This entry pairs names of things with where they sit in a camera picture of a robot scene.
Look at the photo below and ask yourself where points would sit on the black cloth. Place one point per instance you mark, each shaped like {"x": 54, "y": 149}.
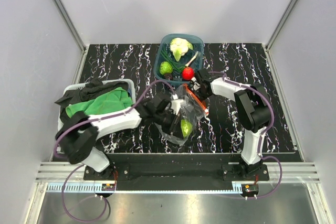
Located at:
{"x": 88, "y": 91}

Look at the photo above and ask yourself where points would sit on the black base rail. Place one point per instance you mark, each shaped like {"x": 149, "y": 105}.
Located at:
{"x": 177, "y": 172}

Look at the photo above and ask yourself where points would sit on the dark fake eggplant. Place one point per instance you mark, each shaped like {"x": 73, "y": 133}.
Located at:
{"x": 168, "y": 76}

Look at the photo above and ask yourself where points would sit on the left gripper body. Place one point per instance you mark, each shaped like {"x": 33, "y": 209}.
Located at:
{"x": 175, "y": 121}

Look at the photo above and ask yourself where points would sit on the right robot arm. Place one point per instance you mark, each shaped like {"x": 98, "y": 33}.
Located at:
{"x": 254, "y": 110}

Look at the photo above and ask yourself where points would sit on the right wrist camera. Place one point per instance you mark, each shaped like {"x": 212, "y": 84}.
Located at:
{"x": 194, "y": 85}

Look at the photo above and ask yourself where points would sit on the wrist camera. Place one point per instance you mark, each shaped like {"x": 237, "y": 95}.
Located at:
{"x": 194, "y": 85}
{"x": 176, "y": 103}

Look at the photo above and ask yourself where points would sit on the white perforated plastic basket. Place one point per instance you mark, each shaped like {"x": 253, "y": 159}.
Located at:
{"x": 96, "y": 97}

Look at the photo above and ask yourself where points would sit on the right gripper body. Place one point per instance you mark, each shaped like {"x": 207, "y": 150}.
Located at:
{"x": 202, "y": 95}

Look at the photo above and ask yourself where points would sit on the red fake tomato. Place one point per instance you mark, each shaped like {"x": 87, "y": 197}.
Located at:
{"x": 187, "y": 73}

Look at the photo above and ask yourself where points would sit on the green cloth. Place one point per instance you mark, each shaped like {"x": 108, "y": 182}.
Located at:
{"x": 113, "y": 101}

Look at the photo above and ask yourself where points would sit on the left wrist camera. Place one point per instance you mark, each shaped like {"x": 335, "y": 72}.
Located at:
{"x": 176, "y": 103}

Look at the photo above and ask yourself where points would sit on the green fake lettuce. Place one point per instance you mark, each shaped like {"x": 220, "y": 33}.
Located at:
{"x": 165, "y": 68}

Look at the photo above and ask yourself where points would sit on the green fake apple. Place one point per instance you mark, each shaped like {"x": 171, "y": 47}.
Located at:
{"x": 186, "y": 128}

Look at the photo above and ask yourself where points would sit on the teal plastic container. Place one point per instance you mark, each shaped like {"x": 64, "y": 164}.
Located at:
{"x": 198, "y": 45}

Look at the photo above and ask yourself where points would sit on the white fake cauliflower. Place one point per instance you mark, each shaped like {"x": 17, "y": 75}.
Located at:
{"x": 179, "y": 47}

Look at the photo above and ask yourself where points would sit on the clear zip top bag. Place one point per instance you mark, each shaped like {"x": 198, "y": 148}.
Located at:
{"x": 192, "y": 110}

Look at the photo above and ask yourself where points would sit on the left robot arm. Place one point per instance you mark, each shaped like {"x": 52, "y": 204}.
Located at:
{"x": 77, "y": 138}

